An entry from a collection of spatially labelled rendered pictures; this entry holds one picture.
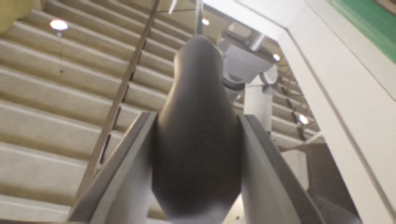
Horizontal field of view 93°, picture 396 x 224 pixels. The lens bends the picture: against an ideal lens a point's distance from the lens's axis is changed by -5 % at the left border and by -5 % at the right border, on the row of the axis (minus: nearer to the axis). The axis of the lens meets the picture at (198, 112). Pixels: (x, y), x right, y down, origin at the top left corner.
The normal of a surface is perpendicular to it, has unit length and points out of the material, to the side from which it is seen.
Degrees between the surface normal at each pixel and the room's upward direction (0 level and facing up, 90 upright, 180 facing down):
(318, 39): 90
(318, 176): 147
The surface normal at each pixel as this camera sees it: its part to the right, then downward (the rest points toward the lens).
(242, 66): -0.01, 0.75
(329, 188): -0.05, -0.85
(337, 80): -0.90, -0.29
